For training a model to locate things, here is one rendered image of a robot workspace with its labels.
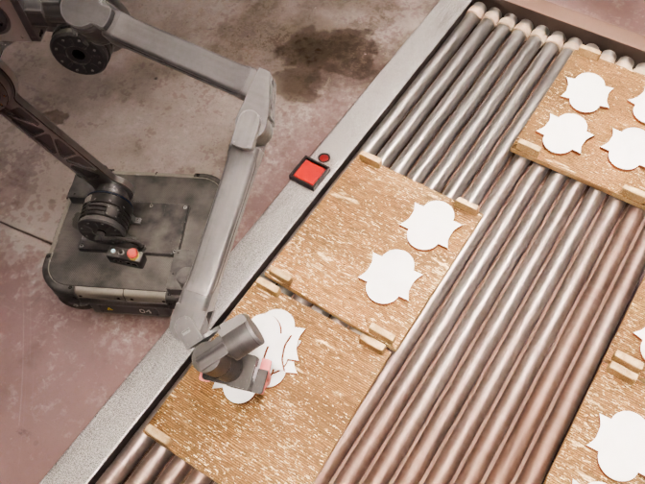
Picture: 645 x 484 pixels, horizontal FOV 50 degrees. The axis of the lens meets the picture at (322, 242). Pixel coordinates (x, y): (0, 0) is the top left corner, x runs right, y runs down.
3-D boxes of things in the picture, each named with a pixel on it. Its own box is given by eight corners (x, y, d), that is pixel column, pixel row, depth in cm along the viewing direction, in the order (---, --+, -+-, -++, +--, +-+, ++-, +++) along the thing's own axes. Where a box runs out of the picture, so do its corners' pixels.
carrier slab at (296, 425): (144, 433, 141) (141, 431, 140) (257, 281, 158) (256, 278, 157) (285, 529, 130) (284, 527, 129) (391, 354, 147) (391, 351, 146)
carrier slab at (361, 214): (264, 276, 159) (263, 273, 158) (358, 157, 176) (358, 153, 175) (395, 352, 148) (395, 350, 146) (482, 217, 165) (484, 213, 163)
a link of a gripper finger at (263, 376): (251, 360, 142) (234, 350, 134) (283, 367, 140) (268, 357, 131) (243, 393, 140) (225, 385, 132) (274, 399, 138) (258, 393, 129)
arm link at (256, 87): (296, 87, 132) (289, 72, 122) (266, 152, 132) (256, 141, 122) (93, 1, 136) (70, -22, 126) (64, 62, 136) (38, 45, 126)
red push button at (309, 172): (293, 178, 174) (293, 175, 173) (306, 162, 177) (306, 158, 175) (313, 188, 172) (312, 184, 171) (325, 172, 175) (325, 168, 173)
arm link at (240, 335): (184, 321, 131) (170, 323, 122) (234, 287, 130) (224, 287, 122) (218, 374, 129) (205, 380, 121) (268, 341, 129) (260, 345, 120)
